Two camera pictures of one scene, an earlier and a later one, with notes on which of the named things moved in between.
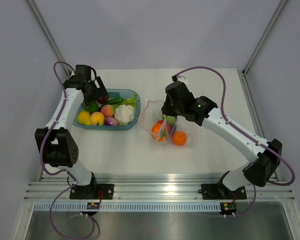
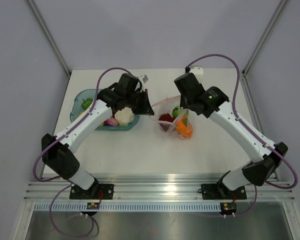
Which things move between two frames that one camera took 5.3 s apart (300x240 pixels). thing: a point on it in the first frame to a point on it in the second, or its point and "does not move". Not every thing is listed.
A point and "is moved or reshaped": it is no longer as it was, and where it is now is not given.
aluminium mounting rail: [57, 187] does not move
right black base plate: [219, 191] does not move
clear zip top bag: [174, 130] is moved or reshaped
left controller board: [94, 205] does not move
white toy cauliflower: [124, 114] does not move
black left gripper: [100, 92] to [145, 108]
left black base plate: [92, 191] does not move
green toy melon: [170, 120] is moved or reshaped
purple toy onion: [110, 121] does not move
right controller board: [228, 208] does not move
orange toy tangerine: [179, 138] to [188, 133]
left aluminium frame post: [50, 35] does not move
